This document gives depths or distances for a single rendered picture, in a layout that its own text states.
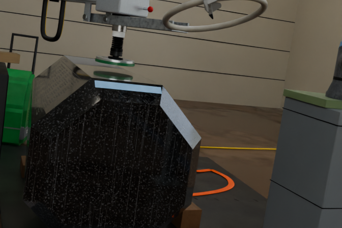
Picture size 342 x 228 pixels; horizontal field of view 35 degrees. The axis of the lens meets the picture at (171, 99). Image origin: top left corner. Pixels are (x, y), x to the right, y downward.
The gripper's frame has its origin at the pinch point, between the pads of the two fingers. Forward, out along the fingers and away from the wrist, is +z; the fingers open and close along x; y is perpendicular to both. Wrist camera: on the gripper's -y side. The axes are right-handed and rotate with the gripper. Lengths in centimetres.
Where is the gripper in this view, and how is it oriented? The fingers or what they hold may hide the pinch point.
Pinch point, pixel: (208, 14)
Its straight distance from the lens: 228.3
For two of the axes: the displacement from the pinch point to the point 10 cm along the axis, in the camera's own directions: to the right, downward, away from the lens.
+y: 9.6, -1.7, -2.2
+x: 2.4, 1.0, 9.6
